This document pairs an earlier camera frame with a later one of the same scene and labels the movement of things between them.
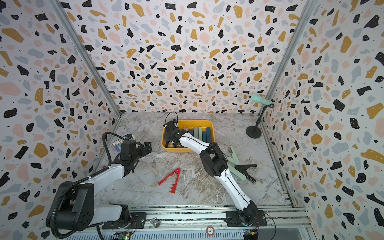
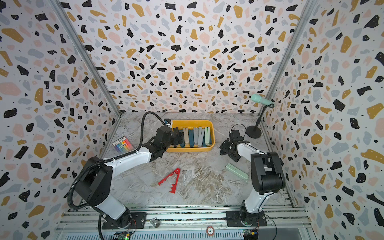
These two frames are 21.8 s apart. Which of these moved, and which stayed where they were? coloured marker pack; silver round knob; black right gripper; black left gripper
Moved: black left gripper; black right gripper
Stayed: silver round knob; coloured marker pack
